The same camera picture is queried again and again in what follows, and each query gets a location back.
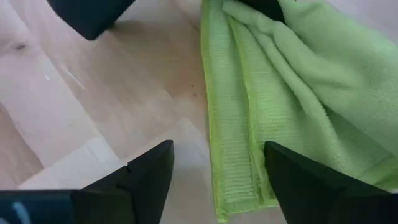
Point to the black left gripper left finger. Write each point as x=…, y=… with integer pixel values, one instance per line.
x=140, y=193

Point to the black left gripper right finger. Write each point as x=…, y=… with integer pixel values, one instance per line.
x=311, y=199

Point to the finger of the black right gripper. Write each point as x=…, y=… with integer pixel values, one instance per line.
x=261, y=7
x=90, y=15

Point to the green microfiber towel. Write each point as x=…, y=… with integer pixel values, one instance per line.
x=280, y=93

